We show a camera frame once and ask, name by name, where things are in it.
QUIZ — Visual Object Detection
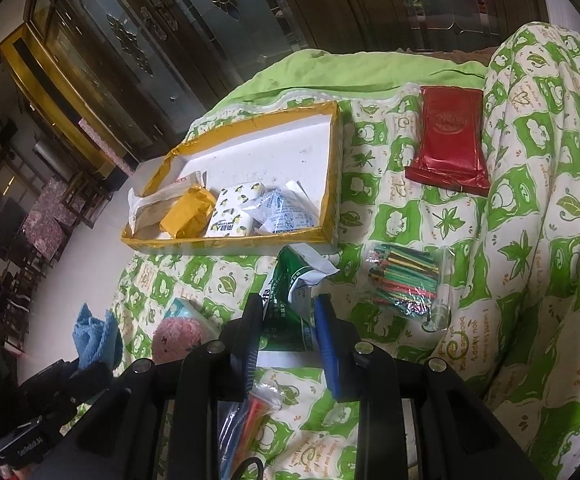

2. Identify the light blue tissue packet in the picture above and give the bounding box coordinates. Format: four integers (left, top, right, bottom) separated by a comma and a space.
162, 297, 221, 341

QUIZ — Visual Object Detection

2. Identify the lemon print tissue pack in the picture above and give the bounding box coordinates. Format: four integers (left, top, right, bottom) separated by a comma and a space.
206, 181, 263, 237

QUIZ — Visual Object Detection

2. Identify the blue cloth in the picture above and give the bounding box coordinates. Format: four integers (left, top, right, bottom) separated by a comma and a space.
72, 302, 123, 376

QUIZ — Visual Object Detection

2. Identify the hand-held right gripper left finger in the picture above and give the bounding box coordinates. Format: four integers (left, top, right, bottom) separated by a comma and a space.
34, 292, 265, 480

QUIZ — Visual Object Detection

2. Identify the silver metal cylinder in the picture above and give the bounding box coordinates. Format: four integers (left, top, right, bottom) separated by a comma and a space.
32, 142, 64, 162

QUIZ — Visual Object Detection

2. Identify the yellow taped white foam box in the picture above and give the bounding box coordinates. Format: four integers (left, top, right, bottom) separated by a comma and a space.
121, 101, 343, 256

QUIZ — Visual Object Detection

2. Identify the brown fuzzy cloth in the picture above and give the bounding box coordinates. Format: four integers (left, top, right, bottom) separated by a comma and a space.
405, 47, 496, 64

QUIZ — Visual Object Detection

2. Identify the large bag of coloured sticks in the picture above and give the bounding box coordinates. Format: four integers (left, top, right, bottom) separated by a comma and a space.
365, 242, 456, 331

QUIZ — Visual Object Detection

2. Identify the blue white wipe packet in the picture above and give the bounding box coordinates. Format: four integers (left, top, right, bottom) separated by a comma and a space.
250, 180, 318, 236

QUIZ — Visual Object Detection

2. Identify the green white medicine packet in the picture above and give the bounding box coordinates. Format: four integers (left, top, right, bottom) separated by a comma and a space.
260, 246, 341, 356

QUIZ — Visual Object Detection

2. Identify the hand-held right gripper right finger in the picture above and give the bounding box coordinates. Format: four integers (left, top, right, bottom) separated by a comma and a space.
312, 294, 546, 480

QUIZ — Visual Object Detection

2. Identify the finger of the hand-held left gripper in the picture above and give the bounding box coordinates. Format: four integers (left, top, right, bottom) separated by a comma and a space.
67, 361, 115, 401

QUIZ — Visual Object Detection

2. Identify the small bag of coloured sticks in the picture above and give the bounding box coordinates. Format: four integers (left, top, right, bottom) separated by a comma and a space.
217, 380, 285, 480

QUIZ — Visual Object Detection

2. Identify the gold framed glass door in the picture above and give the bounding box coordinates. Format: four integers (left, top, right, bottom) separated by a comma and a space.
0, 25, 143, 173

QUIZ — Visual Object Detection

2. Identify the yellow snack packet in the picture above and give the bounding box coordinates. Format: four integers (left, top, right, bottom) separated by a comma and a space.
160, 185, 218, 238

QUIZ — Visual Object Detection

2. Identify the red foil packet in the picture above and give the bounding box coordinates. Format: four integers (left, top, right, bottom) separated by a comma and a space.
405, 85, 491, 197

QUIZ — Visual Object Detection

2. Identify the floral cushioned seat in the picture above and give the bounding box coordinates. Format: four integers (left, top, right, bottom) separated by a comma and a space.
22, 180, 85, 261

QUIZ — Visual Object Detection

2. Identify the long white plastic packet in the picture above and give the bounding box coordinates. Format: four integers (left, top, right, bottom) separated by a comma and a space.
128, 171, 208, 236

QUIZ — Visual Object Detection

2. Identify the wooden door panel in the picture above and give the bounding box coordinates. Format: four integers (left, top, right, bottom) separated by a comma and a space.
270, 0, 411, 56

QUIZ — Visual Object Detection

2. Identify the plain green sheet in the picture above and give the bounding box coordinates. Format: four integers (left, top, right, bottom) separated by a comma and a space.
205, 49, 488, 116

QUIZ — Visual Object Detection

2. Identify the green printed blanket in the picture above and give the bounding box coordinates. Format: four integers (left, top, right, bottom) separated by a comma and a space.
17, 22, 580, 480

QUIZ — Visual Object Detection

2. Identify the pink fluffy towel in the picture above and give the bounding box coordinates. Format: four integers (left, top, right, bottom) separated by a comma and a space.
151, 317, 205, 366

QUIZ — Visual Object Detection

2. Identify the wooden chair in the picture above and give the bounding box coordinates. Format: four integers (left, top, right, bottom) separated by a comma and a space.
64, 170, 115, 228

